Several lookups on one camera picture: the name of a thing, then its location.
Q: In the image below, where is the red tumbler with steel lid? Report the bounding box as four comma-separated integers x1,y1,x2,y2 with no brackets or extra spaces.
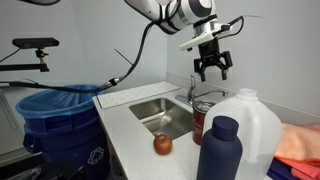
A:
191,99,217,146

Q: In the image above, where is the translucent plastic gallon jug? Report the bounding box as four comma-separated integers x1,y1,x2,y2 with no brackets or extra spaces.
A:
202,87,283,180

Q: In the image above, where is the stainless steel sink basin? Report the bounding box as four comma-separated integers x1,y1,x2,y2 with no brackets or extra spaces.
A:
128,96,201,141

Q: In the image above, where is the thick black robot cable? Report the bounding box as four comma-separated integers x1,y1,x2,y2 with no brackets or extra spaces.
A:
0,19,158,95

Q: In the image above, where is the chrome tap faucet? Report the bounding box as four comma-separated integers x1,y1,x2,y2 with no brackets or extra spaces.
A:
174,74,230,107

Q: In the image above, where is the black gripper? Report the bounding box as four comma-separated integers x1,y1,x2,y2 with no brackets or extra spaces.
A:
192,38,234,83

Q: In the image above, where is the thin black camera cable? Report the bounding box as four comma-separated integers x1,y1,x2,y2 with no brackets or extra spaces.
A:
218,14,265,38

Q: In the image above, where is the peach cloth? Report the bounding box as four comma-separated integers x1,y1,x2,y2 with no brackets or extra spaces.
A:
274,122,320,163

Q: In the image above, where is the white brick tile mat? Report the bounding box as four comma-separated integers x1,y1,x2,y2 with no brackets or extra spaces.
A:
96,81,183,110

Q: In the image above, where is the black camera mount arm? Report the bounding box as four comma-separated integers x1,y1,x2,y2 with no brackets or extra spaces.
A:
0,48,51,73

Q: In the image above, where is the blue recycling bin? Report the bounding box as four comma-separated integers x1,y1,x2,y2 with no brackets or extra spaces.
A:
22,105,112,180

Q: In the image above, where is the blue bin liner bag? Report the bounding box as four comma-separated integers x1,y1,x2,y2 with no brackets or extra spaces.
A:
15,83,106,122

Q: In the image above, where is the black camera bar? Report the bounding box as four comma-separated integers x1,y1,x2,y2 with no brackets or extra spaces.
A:
11,36,61,50

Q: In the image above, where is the red-orange cloth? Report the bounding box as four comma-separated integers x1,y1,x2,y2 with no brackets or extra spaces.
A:
274,155,320,180

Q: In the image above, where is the navy blue water bottle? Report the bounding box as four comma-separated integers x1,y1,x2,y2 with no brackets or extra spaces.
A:
196,115,244,180

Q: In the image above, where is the red apple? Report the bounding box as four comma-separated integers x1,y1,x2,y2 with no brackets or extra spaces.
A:
153,132,174,156

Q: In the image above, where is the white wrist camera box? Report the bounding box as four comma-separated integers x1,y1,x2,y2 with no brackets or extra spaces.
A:
178,22,232,53

